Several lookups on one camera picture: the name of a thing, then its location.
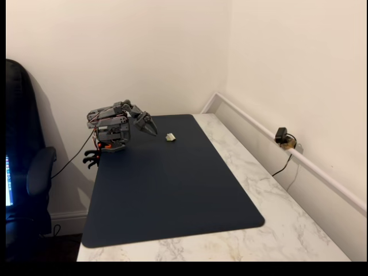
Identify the black webcam cable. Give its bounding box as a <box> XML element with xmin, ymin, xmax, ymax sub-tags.
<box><xmin>271</xmin><ymin>153</ymin><xmax>293</xmax><ymax>177</ymax></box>

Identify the black webcam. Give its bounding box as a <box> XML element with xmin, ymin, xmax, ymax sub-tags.
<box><xmin>275</xmin><ymin>127</ymin><xmax>289</xmax><ymax>144</ymax></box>

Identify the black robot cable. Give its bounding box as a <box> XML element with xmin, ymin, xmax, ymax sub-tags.
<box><xmin>51</xmin><ymin>129</ymin><xmax>97</xmax><ymax>179</ymax></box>

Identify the black orange table clamp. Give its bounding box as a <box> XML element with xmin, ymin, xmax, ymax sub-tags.
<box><xmin>83</xmin><ymin>156</ymin><xmax>100</xmax><ymax>170</ymax></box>
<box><xmin>83</xmin><ymin>143</ymin><xmax>103</xmax><ymax>159</ymax></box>

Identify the black office chair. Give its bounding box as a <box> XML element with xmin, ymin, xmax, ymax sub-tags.
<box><xmin>5</xmin><ymin>59</ymin><xmax>58</xmax><ymax>262</ymax></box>

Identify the white baseboard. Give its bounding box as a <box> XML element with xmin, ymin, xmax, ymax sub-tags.
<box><xmin>49</xmin><ymin>209</ymin><xmax>89</xmax><ymax>237</ymax></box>

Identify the dark desk mat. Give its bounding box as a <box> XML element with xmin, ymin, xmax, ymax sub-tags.
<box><xmin>81</xmin><ymin>114</ymin><xmax>265</xmax><ymax>248</ymax></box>

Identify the laptop screen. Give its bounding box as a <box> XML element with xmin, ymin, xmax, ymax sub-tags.
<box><xmin>5</xmin><ymin>155</ymin><xmax>14</xmax><ymax>207</ymax></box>

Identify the amber webcam mount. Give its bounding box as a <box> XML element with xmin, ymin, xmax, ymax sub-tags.
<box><xmin>281</xmin><ymin>139</ymin><xmax>298</xmax><ymax>151</ymax></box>

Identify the white wall rail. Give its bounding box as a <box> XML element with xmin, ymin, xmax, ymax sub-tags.
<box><xmin>200</xmin><ymin>91</ymin><xmax>367</xmax><ymax>213</ymax></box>

